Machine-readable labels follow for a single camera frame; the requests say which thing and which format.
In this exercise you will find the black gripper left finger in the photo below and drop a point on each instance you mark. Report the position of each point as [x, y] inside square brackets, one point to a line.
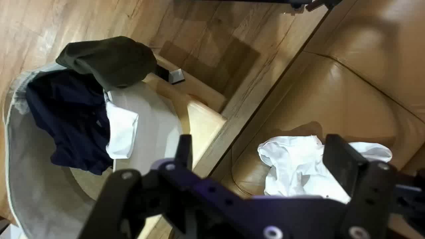
[119, 194]

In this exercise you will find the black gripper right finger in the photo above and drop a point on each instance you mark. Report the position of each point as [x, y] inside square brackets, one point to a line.
[371, 200]

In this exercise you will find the white pair of shorts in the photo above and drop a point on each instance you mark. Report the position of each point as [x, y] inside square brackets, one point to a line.
[296, 168]

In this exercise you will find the brown leather couch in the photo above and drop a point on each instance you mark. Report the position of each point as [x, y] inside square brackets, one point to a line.
[353, 88]

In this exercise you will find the white folded garment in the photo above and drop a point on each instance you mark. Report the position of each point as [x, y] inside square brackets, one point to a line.
[120, 133]

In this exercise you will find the navy blue garment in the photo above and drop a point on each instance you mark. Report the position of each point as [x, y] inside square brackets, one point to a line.
[70, 120]

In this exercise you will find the light wooden side table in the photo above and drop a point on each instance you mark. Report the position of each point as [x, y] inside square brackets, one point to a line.
[205, 127]

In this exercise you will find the small grey metal block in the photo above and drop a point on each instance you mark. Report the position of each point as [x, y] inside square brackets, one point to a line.
[176, 76]

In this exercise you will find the dark green garment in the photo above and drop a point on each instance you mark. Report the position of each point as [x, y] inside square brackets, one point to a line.
[110, 60]

